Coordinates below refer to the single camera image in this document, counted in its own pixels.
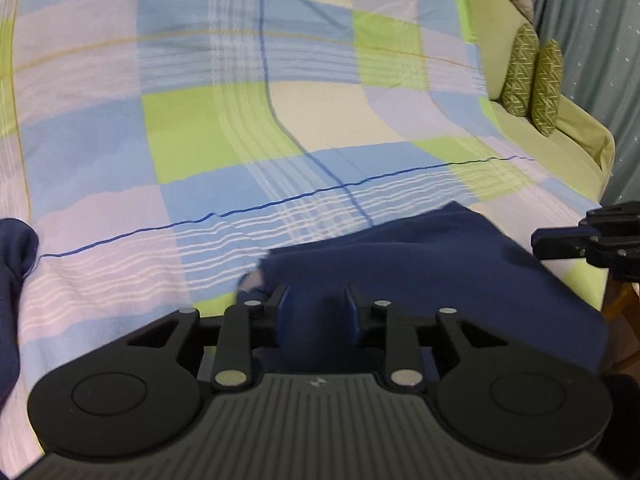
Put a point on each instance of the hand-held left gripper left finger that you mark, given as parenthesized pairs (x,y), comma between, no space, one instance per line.
(285,301)

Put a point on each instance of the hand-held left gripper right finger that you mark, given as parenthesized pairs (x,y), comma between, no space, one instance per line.
(353,306)

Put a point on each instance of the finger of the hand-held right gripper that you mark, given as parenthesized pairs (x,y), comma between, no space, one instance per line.
(560,243)

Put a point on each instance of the navy fleece-lined garment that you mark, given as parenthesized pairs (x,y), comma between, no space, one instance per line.
(440,260)

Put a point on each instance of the green patterned cushion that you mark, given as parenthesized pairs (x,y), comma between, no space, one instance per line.
(520,70)
(546,87)

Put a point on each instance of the blue-grey curtain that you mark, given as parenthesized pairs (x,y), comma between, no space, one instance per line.
(590,35)

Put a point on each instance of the checked pastel blanket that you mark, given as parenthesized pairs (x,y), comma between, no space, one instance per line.
(200,110)

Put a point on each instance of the light green bed sheet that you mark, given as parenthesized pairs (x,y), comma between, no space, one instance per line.
(500,10)

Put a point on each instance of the navy cloth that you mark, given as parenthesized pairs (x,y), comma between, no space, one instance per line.
(12,280)

